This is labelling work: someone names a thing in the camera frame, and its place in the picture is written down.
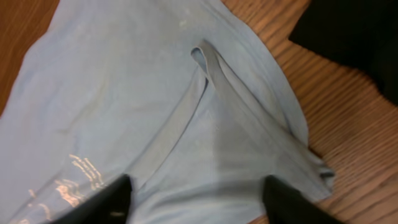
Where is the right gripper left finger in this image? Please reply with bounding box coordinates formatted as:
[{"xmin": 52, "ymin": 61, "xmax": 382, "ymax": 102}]
[{"xmin": 52, "ymin": 174, "xmax": 132, "ymax": 224}]

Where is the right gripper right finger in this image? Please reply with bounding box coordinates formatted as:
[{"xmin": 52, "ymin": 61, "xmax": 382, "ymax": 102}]
[{"xmin": 262, "ymin": 175, "xmax": 342, "ymax": 224}]

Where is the light blue printed t-shirt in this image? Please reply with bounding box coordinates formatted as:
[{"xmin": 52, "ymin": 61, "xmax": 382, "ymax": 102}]
[{"xmin": 1, "ymin": 0, "xmax": 334, "ymax": 223}]

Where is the black t-shirt under blue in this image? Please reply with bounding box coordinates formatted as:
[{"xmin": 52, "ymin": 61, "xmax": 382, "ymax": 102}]
[{"xmin": 289, "ymin": 0, "xmax": 397, "ymax": 104}]

